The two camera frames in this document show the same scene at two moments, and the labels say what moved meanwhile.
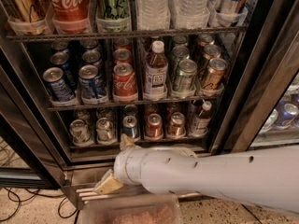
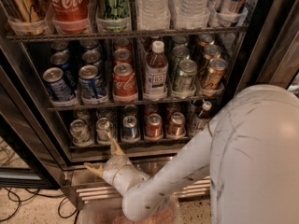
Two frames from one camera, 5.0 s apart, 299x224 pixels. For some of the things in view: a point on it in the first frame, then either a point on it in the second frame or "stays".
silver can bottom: (104, 129) stays
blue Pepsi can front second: (92, 90) stays
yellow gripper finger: (107, 184) → (97, 169)
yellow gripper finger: (125, 142) → (116, 149)
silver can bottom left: (79, 133) stays
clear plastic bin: (155, 209) stays
